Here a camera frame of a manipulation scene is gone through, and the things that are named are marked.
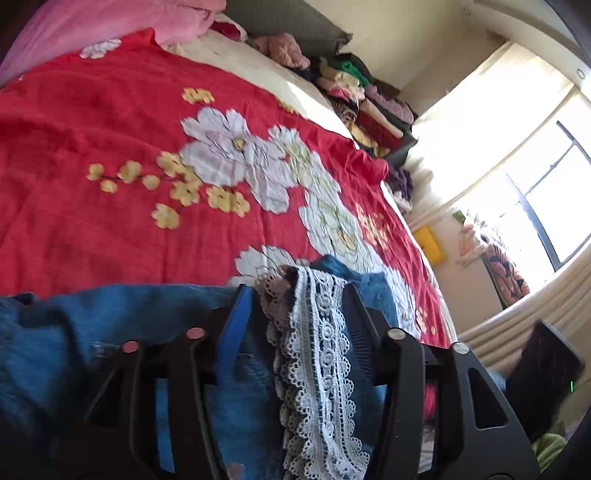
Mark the green plush cloth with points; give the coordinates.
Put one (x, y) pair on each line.
(549, 450)

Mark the grey headboard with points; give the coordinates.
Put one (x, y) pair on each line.
(286, 21)

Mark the red floral blanket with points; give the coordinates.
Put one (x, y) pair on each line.
(92, 230)

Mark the yellow box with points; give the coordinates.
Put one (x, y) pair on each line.
(428, 243)

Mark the printed hanging cloth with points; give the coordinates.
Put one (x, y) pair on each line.
(503, 272)

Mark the blue denim pants lace trim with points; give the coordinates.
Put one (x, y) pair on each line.
(46, 332)

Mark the window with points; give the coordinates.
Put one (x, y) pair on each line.
(554, 207)

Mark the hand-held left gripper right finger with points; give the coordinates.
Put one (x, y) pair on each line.
(362, 323)

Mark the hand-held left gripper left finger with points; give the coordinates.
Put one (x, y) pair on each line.
(235, 323)

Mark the dark red cloth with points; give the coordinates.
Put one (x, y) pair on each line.
(228, 30)

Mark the white radiator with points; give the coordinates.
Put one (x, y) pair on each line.
(554, 300)

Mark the purple garment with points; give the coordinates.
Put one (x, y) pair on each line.
(401, 182)

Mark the white curtain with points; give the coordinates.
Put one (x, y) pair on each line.
(498, 101)

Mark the pink duvet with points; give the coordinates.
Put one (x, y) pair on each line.
(106, 23)

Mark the pink fluffy garment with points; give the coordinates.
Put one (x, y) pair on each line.
(284, 48)

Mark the stack of folded clothes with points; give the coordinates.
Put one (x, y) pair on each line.
(374, 110)

